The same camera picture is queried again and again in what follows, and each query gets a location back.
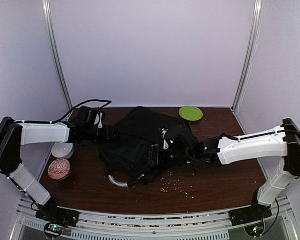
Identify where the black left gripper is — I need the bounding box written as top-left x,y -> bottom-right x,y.
84,124 -> 120,145

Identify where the black student backpack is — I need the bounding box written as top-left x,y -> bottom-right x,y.
98,106 -> 190,188

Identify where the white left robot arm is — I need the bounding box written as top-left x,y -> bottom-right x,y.
0,107 -> 116,222

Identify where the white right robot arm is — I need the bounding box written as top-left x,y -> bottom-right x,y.
148,118 -> 300,221

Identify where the green plate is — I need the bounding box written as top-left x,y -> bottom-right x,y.
178,106 -> 204,122

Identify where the red patterned bowl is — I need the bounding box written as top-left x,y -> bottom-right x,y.
47,158 -> 71,181

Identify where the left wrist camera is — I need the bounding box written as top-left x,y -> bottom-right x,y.
94,111 -> 105,129

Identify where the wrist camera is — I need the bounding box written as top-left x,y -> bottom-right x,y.
94,111 -> 105,129
160,127 -> 173,150

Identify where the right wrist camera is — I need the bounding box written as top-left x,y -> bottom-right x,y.
160,127 -> 173,150

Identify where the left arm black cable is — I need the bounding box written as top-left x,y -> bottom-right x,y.
52,99 -> 113,126

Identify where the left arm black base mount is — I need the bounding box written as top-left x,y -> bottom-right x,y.
35,205 -> 80,227

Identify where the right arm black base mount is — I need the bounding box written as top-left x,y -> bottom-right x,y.
229,206 -> 273,226

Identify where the left aluminium frame post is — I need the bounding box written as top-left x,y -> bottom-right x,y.
42,0 -> 73,110

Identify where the aluminium frame post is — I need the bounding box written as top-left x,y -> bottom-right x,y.
42,0 -> 73,110
232,0 -> 264,114

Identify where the aluminium front rail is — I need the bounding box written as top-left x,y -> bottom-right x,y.
14,197 -> 298,240

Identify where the right aluminium frame post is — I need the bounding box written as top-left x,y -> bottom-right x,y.
232,0 -> 264,114

